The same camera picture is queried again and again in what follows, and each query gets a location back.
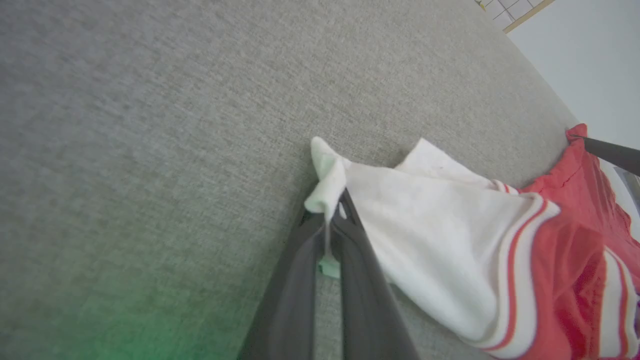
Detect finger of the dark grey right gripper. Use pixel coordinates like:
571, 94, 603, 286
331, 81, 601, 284
580, 136, 640, 177

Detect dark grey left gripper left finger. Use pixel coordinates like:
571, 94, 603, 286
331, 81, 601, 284
237, 210, 331, 360

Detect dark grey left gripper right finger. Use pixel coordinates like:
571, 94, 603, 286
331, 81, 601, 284
331, 189, 422, 360

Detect red and white garment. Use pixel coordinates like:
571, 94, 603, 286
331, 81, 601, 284
304, 123, 640, 360

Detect lemon print partition screen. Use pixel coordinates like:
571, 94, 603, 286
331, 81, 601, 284
474, 0, 557, 34

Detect grey fabric sofa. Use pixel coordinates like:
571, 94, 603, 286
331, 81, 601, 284
0, 0, 582, 360

